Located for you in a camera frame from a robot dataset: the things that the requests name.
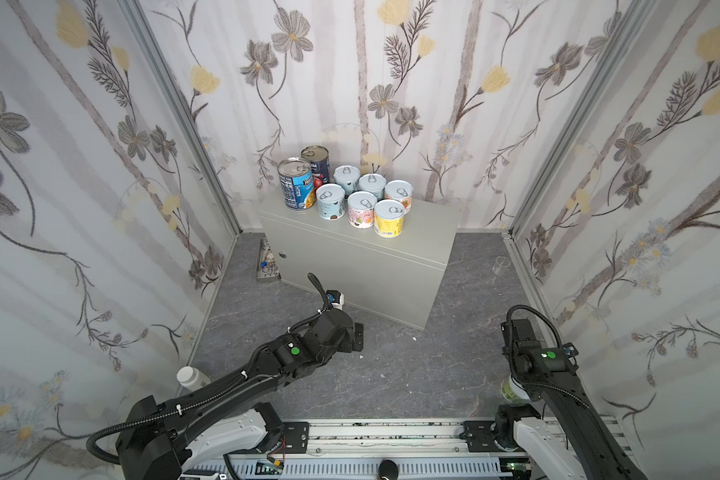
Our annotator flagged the yellow label can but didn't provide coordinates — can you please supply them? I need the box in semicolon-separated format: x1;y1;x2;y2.
374;199;406;238

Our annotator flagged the red label can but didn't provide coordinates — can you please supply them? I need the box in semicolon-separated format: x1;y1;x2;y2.
347;191;377;229

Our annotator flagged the teal label can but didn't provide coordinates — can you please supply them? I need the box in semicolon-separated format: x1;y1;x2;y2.
316;183;345;220

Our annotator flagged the orange label can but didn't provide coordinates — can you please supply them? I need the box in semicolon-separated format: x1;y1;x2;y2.
384;180;414;213

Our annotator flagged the lime label can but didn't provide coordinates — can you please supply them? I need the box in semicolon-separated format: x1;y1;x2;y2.
500;376;530;403

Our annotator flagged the green label can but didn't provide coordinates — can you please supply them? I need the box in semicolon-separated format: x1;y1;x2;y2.
333;165;361;197

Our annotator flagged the blue label tall can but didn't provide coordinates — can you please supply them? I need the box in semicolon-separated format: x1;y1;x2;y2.
277;157;315;210

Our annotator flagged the dark chopped tomatoes can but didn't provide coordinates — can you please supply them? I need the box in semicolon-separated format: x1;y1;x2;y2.
300;145;330;189

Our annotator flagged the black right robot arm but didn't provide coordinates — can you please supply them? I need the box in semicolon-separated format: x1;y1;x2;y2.
501;318;646;479

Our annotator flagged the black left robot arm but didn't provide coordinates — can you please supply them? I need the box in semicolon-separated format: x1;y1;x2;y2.
115;309;365;479

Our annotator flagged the grey metal cabinet box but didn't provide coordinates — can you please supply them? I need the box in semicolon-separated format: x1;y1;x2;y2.
258;192;462;330

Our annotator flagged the metal instrument tray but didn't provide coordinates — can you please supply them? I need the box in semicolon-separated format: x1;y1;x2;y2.
255;238;280;282

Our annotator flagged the white pill bottle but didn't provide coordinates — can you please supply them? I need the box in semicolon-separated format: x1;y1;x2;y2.
175;366;212;392

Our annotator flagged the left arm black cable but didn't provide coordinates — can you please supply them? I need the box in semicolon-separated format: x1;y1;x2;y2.
85;272;331;466

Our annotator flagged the aluminium corner frame left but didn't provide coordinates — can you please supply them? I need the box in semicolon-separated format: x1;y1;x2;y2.
118;0;243;237

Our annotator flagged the aluminium corner frame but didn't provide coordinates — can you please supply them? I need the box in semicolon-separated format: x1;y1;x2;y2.
503;1;656;319
118;0;243;237

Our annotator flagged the aluminium corner frame right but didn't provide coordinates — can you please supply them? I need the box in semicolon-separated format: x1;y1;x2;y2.
503;1;656;319

